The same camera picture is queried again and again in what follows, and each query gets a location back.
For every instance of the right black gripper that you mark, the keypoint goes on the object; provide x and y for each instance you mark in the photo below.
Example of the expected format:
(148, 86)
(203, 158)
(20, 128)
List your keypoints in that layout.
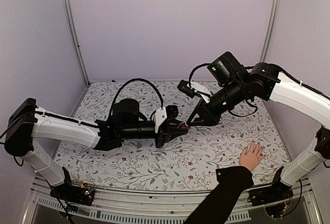
(208, 118)

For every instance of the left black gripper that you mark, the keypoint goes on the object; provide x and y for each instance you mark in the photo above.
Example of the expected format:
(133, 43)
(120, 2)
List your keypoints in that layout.
(166, 131)

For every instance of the red nail polish bottle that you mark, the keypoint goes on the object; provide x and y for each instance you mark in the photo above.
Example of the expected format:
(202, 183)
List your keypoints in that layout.
(183, 126)

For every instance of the black sleeved forearm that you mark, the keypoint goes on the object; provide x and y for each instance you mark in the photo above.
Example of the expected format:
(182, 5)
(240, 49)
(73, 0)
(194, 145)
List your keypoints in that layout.
(218, 205)

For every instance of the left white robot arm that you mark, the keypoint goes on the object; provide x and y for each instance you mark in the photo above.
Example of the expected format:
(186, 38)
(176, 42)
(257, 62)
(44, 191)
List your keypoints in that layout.
(30, 122)

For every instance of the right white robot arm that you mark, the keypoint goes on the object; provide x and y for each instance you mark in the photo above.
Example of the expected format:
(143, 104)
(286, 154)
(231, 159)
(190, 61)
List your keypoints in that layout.
(271, 83)

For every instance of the person's bare hand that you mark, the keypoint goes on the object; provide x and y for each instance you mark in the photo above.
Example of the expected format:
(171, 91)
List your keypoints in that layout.
(251, 156)

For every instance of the floral patterned table mat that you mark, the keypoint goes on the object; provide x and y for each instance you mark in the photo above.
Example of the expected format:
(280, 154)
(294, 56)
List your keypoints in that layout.
(187, 163)

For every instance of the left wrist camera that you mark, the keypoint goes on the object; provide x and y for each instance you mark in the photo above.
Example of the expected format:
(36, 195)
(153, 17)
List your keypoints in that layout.
(163, 115)

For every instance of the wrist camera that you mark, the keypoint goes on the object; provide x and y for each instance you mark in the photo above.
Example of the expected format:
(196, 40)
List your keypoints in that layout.
(163, 115)
(194, 89)

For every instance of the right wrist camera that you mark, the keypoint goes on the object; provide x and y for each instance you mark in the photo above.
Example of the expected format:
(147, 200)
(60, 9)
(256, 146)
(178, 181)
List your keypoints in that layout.
(194, 89)

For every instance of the front aluminium rail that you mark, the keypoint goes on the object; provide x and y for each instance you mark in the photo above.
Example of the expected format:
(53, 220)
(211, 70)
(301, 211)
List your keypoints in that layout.
(115, 205)

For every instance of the right aluminium frame post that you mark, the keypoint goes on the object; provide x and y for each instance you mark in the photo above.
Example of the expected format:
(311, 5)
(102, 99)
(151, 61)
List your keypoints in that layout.
(269, 31)

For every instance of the aluminium frame post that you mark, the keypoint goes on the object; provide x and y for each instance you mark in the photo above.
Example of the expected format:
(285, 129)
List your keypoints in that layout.
(74, 37)
(269, 31)

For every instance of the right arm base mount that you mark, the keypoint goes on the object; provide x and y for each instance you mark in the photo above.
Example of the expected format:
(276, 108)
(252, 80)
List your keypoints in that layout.
(277, 191)

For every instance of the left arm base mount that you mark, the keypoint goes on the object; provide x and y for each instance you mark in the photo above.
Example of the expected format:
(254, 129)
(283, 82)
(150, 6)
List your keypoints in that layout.
(82, 194)

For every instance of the left aluminium frame post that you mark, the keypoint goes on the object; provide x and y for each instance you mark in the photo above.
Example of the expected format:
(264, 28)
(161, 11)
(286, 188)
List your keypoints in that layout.
(74, 37)

